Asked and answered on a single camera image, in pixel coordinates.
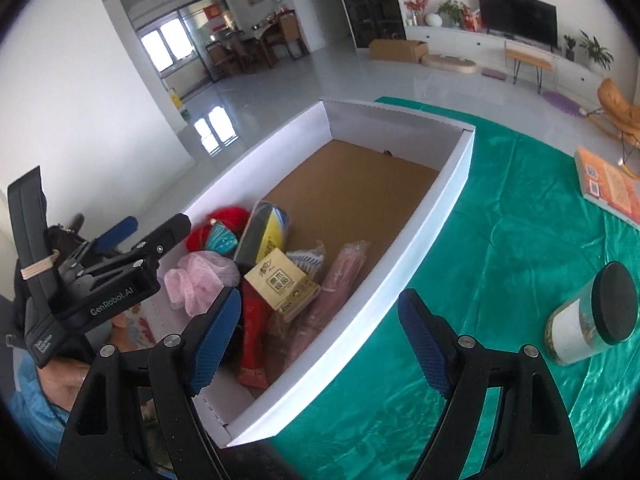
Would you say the pink mesh bath loofah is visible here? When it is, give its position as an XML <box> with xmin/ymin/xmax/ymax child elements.
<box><xmin>164</xmin><ymin>250</ymin><xmax>241</xmax><ymax>318</ymax></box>

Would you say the blue wave pattern pouch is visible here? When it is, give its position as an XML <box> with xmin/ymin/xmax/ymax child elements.
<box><xmin>204</xmin><ymin>219</ymin><xmax>238</xmax><ymax>256</ymax></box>

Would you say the yellow blue sponge package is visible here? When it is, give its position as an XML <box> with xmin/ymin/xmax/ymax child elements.
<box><xmin>233</xmin><ymin>200</ymin><xmax>291</xmax><ymax>274</ymax></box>

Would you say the red snack packet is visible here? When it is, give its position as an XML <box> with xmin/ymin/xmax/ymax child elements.
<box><xmin>239</xmin><ymin>280</ymin><xmax>273</xmax><ymax>390</ymax></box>

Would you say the small gold paper box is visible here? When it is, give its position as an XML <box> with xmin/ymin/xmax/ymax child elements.
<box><xmin>245</xmin><ymin>248</ymin><xmax>320</xmax><ymax>323</ymax></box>

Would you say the red yarn ball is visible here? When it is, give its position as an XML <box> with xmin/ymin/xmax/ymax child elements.
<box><xmin>186</xmin><ymin>206</ymin><xmax>250</xmax><ymax>256</ymax></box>

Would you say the clear jar black lid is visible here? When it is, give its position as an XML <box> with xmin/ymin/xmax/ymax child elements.
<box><xmin>544</xmin><ymin>261</ymin><xmax>639</xmax><ymax>366</ymax></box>

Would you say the white printed plastic bag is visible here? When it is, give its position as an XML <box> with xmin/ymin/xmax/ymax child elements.
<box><xmin>285</xmin><ymin>240</ymin><xmax>326</xmax><ymax>280</ymax></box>

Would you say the white cardboard box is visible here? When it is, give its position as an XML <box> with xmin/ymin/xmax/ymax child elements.
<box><xmin>167</xmin><ymin>100</ymin><xmax>475</xmax><ymax>448</ymax></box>

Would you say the pink packaged cloth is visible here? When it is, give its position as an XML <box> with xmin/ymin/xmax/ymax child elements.
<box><xmin>276</xmin><ymin>240</ymin><xmax>370</xmax><ymax>375</ymax></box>

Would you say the green satin tablecloth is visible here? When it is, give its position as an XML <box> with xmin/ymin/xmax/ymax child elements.
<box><xmin>271</xmin><ymin>112</ymin><xmax>639</xmax><ymax>479</ymax></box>

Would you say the wooden dining chair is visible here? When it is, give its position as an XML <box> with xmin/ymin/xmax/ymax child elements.
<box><xmin>262</xmin><ymin>11</ymin><xmax>309</xmax><ymax>61</ymax></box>

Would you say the orange hardcover book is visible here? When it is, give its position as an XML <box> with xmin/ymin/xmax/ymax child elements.
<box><xmin>574</xmin><ymin>146</ymin><xmax>640</xmax><ymax>230</ymax></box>

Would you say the brown cardboard box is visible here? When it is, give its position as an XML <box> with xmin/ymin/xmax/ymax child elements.
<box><xmin>369</xmin><ymin>39</ymin><xmax>428</xmax><ymax>64</ymax></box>

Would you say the orange lounge chair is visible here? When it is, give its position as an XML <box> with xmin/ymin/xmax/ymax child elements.
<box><xmin>587</xmin><ymin>78</ymin><xmax>639</xmax><ymax>179</ymax></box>

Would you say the purple floor mat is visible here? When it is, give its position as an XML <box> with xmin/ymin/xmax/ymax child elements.
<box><xmin>541</xmin><ymin>91</ymin><xmax>587</xmax><ymax>117</ymax></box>

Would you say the red flower vase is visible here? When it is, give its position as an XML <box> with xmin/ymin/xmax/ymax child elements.
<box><xmin>404</xmin><ymin>0</ymin><xmax>430</xmax><ymax>26</ymax></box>

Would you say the round beige floor cushion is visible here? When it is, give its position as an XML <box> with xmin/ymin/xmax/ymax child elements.
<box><xmin>420</xmin><ymin>54</ymin><xmax>478</xmax><ymax>75</ymax></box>

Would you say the leafy plant on cabinet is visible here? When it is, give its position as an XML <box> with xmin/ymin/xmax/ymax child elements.
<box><xmin>437</xmin><ymin>0</ymin><xmax>469</xmax><ymax>28</ymax></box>

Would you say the wooden bench stool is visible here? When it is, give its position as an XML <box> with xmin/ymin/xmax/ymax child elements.
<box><xmin>504</xmin><ymin>48</ymin><xmax>554</xmax><ymax>94</ymax></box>

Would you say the white tv cabinet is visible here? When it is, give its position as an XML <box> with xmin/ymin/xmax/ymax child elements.
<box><xmin>406</xmin><ymin>26</ymin><xmax>603</xmax><ymax>102</ymax></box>

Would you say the small potted plant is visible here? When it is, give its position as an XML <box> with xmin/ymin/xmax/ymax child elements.
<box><xmin>563</xmin><ymin>35</ymin><xmax>577</xmax><ymax>62</ymax></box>

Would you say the green potted plant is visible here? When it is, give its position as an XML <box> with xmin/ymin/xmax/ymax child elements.
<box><xmin>580</xmin><ymin>30</ymin><xmax>615</xmax><ymax>70</ymax></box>

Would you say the black flat television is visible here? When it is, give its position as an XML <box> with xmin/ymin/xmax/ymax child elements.
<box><xmin>478</xmin><ymin>0</ymin><xmax>558</xmax><ymax>49</ymax></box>

